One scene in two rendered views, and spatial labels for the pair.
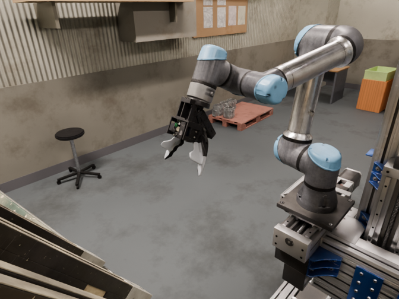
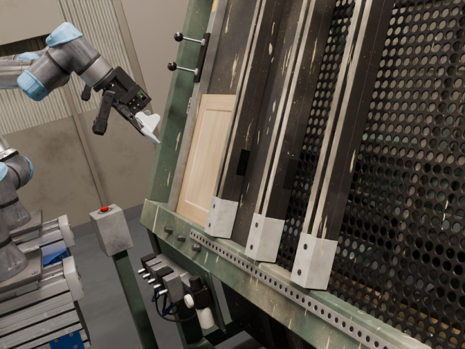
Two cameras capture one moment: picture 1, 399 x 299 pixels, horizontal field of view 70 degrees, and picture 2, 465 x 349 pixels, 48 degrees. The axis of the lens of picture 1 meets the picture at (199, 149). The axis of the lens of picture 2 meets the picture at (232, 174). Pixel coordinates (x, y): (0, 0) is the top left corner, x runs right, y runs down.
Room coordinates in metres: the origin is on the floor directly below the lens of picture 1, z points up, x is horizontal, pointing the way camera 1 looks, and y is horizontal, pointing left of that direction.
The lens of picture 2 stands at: (1.83, 0.86, 1.57)
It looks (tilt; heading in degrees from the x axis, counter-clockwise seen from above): 16 degrees down; 209
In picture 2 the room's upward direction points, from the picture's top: 14 degrees counter-clockwise
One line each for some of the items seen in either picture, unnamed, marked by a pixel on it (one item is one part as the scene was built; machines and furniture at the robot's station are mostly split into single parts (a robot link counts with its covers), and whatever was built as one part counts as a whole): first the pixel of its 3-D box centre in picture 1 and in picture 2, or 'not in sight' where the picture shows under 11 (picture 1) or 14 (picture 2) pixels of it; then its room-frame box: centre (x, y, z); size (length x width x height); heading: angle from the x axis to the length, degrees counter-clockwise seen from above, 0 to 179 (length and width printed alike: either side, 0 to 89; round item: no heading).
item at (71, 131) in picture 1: (74, 155); not in sight; (2.89, 1.42, 0.29); 0.49 x 0.47 x 0.59; 139
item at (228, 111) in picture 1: (241, 110); not in sight; (4.79, -0.76, 0.15); 1.06 x 0.73 x 0.30; 135
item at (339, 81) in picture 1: (311, 80); not in sight; (6.09, -2.44, 0.33); 1.24 x 0.63 x 0.65; 45
